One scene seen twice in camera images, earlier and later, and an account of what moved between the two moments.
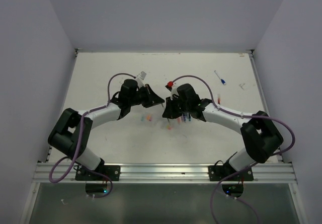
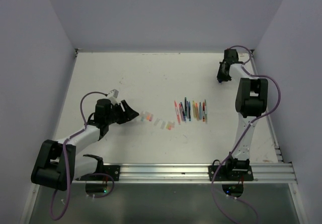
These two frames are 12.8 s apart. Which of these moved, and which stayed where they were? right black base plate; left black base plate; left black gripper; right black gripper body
Moved: left black gripper; right black gripper body
Stayed: right black base plate; left black base plate
